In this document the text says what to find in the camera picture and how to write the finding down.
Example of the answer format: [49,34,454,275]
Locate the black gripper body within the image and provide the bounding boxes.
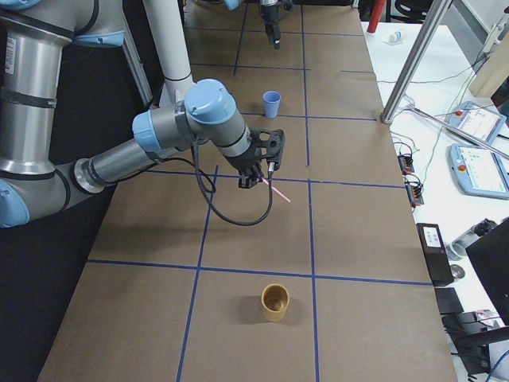
[226,147,263,179]
[260,2,279,27]

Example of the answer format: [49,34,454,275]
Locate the pink chopstick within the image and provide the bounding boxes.
[258,177,291,203]

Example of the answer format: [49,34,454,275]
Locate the blue ribbed cup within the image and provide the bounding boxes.
[262,91,282,119]

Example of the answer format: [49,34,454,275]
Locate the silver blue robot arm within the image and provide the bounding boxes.
[1,1,269,228]

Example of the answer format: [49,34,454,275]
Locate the tan wooden cup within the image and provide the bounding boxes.
[261,283,290,322]

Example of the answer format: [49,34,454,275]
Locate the red cylinder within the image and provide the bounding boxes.
[367,0,387,33]

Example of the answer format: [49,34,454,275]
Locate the white blue bottle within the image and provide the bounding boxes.
[383,29,406,45]

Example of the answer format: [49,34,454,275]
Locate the far small black connector box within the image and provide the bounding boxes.
[393,140,415,175]

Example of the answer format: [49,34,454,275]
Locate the small black connector box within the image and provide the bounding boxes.
[404,179,424,208]
[393,140,415,175]

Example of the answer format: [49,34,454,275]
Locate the near small black connector box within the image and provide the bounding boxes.
[404,179,424,208]

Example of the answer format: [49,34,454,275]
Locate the metal rod on table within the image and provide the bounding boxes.
[406,105,509,160]

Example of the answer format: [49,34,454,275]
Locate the black box with label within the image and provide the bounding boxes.
[416,223,454,287]

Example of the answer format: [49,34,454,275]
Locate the far teach pendant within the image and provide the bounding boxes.
[445,101,507,144]

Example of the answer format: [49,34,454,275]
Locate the teach pendant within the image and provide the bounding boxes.
[448,144,508,200]
[445,101,507,144]

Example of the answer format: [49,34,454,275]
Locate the near teach pendant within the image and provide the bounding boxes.
[448,144,508,200]

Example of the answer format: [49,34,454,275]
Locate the black monitor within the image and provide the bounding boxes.
[467,224,508,325]

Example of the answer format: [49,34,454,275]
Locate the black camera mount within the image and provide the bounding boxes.
[251,128,285,172]

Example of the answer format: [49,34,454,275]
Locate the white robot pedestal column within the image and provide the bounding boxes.
[143,0,194,103]

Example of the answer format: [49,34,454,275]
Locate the aluminium frame post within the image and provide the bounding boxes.
[380,0,452,124]

